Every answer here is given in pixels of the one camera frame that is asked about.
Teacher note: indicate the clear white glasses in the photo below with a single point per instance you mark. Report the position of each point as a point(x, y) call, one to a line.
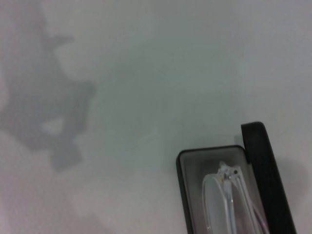
point(214, 195)

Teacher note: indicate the black glasses case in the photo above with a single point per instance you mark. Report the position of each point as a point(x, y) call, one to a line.
point(263, 170)

